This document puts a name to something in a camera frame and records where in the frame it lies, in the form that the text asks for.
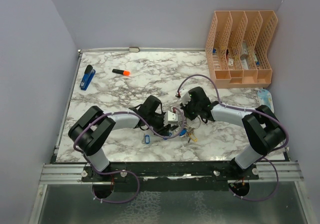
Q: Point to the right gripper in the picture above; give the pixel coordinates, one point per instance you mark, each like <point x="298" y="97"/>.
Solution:
<point x="191" y="117"/>

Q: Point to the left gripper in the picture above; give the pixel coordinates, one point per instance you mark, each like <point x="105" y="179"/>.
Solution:
<point x="163" y="130"/>

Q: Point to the keyring with key bunch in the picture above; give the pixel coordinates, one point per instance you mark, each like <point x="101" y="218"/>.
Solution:
<point x="189" y="129"/>

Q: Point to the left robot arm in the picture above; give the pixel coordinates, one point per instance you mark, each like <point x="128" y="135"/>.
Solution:
<point x="91" y="131"/>

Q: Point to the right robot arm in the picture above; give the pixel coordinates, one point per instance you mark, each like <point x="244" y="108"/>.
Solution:
<point x="260" y="125"/>

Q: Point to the orange black highlighter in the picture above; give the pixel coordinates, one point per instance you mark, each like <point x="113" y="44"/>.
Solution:
<point x="121" y="72"/>

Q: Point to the peach desk file organizer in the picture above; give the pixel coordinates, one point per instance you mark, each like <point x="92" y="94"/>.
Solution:
<point x="237" y="47"/>

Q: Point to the blue packaged item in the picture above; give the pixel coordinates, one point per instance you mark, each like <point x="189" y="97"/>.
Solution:
<point x="265" y="98"/>

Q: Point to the black mounting plate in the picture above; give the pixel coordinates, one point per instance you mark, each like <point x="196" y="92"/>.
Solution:
<point x="169" y="176"/>

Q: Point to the white edge clip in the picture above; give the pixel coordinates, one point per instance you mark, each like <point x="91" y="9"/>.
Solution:
<point x="134" y="49"/>

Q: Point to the blue stapler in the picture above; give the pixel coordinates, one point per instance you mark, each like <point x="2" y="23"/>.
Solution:
<point x="88" y="75"/>

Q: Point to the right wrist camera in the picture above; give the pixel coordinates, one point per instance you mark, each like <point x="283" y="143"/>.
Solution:
<point x="184" y="97"/>

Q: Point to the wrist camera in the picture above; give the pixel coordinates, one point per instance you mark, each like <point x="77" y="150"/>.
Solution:
<point x="170" y="118"/>
<point x="184" y="97"/>

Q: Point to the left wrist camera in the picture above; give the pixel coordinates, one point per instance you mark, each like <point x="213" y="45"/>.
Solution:
<point x="170" y="118"/>

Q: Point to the aluminium rail base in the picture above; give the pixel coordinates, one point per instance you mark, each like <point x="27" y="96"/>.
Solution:
<point x="69" y="174"/>

